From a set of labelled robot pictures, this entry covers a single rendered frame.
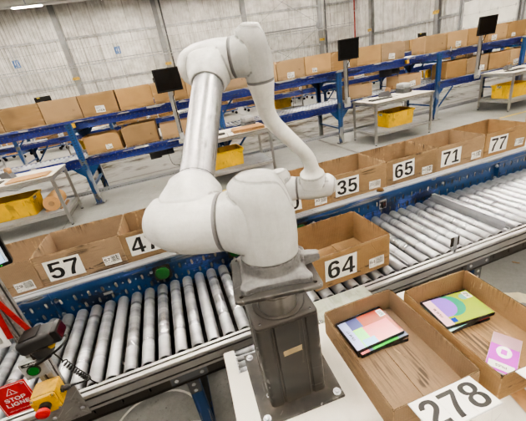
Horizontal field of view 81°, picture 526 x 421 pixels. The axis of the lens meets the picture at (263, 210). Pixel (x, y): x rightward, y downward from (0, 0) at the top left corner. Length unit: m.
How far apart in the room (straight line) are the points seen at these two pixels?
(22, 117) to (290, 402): 5.94
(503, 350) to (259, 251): 0.86
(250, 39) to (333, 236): 1.05
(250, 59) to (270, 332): 0.85
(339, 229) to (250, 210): 1.06
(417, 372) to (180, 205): 0.87
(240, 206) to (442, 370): 0.82
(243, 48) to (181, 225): 0.63
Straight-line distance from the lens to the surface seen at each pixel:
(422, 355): 1.22
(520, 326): 1.40
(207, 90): 1.04
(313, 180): 1.29
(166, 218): 0.78
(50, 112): 6.26
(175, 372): 1.36
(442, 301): 1.36
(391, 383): 1.14
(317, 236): 1.65
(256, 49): 1.13
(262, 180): 0.70
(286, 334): 0.89
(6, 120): 6.47
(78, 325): 1.74
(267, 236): 0.71
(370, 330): 1.21
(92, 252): 1.73
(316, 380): 1.07
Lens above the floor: 1.68
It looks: 25 degrees down
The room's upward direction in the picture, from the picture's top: 10 degrees counter-clockwise
